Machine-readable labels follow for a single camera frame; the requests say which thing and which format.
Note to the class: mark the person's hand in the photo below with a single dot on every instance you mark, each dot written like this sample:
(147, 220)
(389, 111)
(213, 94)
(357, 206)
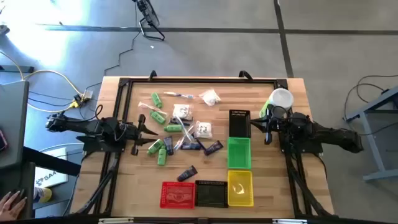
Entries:
(11, 207)

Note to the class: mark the grey metal table frame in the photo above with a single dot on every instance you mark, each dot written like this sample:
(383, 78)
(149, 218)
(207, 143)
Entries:
(370, 140)

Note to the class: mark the red plastic basket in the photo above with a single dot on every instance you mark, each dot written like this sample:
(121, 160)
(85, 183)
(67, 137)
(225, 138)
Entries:
(177, 195)

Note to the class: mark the green plastic basket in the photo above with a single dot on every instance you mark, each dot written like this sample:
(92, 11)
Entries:
(239, 153)

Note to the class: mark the black desk beam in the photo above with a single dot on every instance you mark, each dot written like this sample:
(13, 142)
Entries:
(53, 161)

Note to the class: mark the dark blue lotion tube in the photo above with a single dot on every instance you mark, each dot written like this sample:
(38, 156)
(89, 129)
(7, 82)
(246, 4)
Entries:
(187, 173)
(190, 146)
(213, 147)
(168, 145)

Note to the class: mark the grey outlet box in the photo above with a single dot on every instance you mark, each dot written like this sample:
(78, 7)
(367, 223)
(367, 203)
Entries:
(88, 94)

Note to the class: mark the blue disposable razor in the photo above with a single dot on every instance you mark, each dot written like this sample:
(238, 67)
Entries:
(173, 121)
(186, 123)
(200, 143)

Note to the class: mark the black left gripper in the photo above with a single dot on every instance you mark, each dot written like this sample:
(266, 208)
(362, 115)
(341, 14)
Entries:
(132, 133)

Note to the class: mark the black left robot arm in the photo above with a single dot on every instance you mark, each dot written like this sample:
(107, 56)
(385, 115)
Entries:
(93, 127)

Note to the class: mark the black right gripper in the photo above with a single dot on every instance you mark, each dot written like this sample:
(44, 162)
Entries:
(280, 126)

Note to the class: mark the yellow plug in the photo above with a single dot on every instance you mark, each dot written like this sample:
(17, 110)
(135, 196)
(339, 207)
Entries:
(74, 104)

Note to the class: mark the dark desk surface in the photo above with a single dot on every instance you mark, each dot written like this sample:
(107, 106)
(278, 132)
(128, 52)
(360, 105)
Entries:
(12, 180)

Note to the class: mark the grey desk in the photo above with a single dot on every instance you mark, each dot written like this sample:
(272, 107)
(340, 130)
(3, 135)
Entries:
(12, 118)

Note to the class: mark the white green wipes canister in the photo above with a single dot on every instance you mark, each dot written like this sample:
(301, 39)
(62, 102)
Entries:
(280, 98)

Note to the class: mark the grey floor object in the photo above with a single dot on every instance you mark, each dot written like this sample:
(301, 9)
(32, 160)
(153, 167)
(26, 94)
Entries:
(3, 29)

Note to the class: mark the yellow plastic basket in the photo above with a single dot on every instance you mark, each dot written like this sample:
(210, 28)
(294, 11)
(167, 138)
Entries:
(240, 188)

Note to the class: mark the black floor bar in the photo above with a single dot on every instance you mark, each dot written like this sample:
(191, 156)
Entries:
(17, 69)

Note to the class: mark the cotton swab plastic bag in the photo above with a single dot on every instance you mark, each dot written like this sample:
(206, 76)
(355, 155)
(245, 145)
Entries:
(182, 111)
(204, 129)

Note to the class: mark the silver metal bracket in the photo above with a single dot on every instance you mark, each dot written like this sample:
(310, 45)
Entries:
(115, 220)
(289, 221)

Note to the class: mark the dark phone pink edge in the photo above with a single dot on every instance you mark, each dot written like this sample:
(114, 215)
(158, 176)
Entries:
(2, 140)

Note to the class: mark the wrapped pink toothbrush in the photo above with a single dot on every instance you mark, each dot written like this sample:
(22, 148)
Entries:
(149, 106)

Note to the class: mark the white printed box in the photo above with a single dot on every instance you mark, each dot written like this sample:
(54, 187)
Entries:
(46, 179)

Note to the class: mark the white cotton ball bag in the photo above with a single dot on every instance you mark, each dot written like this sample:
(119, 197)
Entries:
(210, 97)

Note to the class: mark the yellow white object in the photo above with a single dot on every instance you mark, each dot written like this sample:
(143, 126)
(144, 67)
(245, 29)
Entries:
(43, 194)

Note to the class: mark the black plastic basket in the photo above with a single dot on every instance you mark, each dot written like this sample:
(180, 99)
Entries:
(211, 193)
(239, 123)

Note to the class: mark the black floor fan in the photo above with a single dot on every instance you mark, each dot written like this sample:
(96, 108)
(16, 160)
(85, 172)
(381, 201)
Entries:
(150, 15)

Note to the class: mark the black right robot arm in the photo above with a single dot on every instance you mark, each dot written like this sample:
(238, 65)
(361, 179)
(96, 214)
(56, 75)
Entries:
(326, 135)

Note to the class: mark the blue white toothbrush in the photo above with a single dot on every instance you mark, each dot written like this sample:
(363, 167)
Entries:
(185, 129)
(183, 141)
(178, 95)

